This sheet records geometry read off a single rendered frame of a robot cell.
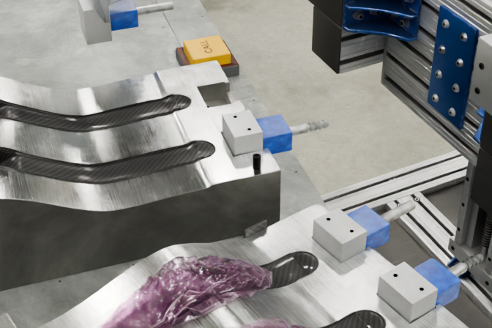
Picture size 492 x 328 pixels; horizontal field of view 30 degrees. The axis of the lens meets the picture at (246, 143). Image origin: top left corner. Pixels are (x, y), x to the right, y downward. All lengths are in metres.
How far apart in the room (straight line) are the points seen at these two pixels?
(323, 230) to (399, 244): 0.99
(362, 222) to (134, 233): 0.26
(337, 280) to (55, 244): 0.32
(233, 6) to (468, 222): 1.74
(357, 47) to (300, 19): 1.67
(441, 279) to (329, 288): 0.12
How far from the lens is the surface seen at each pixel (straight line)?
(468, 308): 1.90
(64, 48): 1.51
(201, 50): 1.41
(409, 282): 0.97
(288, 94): 2.82
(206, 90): 1.23
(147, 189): 1.07
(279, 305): 0.95
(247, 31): 3.14
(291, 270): 1.01
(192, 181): 1.07
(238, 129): 1.10
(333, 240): 1.01
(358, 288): 0.99
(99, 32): 1.30
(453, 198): 2.14
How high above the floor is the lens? 1.56
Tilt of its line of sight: 37 degrees down
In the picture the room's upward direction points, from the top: 1 degrees counter-clockwise
